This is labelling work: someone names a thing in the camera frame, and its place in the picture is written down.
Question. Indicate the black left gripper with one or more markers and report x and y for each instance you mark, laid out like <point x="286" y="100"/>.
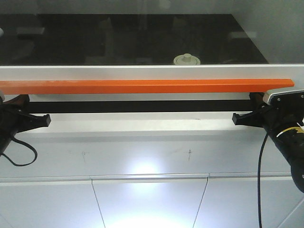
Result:
<point x="11" y="121"/>

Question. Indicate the white base cabinet with doors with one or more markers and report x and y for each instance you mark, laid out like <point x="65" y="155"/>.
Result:
<point x="188" y="170"/>

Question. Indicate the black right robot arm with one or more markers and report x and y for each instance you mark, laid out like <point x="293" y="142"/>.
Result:
<point x="291" y="146"/>

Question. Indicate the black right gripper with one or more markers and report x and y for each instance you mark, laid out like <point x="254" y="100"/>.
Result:
<point x="285" y="118"/>

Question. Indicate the white fume hood sash frame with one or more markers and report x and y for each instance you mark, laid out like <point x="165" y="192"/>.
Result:
<point x="18" y="73"/>

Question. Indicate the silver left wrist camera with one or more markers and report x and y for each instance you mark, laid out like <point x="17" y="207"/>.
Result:
<point x="2" y="96"/>

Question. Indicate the glass jar with beige lid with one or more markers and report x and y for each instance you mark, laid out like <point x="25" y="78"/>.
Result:
<point x="186" y="59"/>

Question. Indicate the orange sash handle bar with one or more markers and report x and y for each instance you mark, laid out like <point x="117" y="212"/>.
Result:
<point x="72" y="87"/>

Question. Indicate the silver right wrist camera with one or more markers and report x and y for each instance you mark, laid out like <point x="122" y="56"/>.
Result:
<point x="276" y="97"/>

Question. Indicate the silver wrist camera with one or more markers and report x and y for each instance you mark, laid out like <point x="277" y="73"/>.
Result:
<point x="276" y="97"/>
<point x="2" y="96"/>

